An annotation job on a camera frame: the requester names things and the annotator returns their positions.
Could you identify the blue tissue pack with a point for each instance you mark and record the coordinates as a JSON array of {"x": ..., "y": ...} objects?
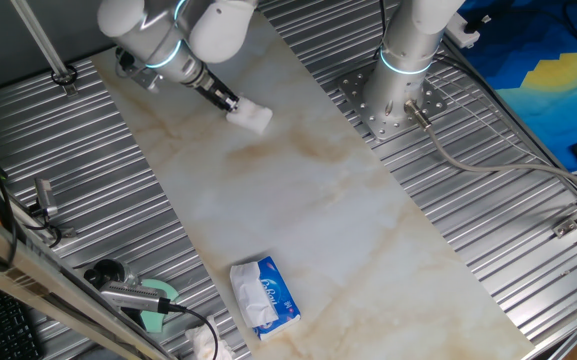
[{"x": 278, "y": 295}]

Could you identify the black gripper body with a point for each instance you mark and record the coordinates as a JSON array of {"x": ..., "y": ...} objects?
[{"x": 213, "y": 90}]

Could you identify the silver ribbed camera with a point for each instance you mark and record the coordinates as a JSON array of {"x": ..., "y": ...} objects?
[{"x": 128, "y": 296}]

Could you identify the blue and yellow mat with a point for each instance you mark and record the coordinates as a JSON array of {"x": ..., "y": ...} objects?
[{"x": 543, "y": 75}]

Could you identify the metal corner bracket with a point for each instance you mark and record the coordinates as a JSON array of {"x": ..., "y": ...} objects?
[{"x": 565, "y": 227}]

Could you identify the crumpled white tissue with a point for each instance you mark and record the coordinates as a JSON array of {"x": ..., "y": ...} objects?
[{"x": 205, "y": 345}]

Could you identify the white power strip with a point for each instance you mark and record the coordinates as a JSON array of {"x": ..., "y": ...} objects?
[{"x": 460, "y": 30}]

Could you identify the aluminium pole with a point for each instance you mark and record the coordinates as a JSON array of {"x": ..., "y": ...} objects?
[{"x": 40, "y": 37}]

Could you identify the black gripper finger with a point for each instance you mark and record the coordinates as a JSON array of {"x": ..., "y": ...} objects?
[
  {"x": 233, "y": 99},
  {"x": 225, "y": 105}
]

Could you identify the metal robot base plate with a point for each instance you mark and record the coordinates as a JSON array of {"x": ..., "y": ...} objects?
[{"x": 383, "y": 127}]

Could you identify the black round mount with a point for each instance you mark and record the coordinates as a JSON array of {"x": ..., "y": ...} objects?
[{"x": 105, "y": 272}]

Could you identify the green disc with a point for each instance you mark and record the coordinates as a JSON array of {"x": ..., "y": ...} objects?
[{"x": 155, "y": 320}]

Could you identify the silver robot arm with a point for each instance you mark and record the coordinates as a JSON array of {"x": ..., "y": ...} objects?
[{"x": 398, "y": 85}]

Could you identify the black plug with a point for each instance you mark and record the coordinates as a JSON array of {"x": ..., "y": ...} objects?
[{"x": 475, "y": 24}]

